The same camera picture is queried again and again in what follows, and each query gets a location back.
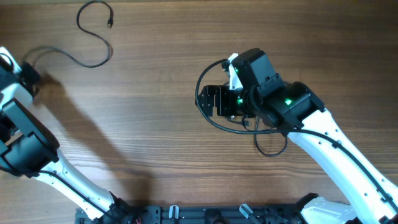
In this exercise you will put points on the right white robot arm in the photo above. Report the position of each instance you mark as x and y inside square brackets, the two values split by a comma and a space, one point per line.
[256, 90]

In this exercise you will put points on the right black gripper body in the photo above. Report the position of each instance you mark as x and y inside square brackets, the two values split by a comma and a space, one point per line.
[232, 102]

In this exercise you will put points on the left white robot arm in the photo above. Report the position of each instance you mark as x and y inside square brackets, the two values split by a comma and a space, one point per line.
[28, 148]

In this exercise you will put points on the black metal base rail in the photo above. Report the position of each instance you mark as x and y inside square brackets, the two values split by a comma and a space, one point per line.
[279, 213]

